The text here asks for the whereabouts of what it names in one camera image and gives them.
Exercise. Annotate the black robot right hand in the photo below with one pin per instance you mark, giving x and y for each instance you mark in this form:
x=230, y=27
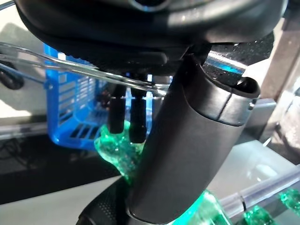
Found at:
x=105, y=206

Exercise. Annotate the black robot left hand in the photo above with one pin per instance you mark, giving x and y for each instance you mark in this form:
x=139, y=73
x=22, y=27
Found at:
x=187, y=140

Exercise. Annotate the blue plastic shopping basket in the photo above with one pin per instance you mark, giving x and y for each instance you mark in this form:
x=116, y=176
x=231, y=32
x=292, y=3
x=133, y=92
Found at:
x=68, y=98

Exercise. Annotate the black base shelf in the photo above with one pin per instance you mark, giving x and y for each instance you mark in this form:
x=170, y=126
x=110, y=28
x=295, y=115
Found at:
x=253, y=47

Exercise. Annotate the clear plastic price rail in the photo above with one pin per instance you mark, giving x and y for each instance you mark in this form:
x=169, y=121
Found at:
x=230, y=204
x=269, y=187

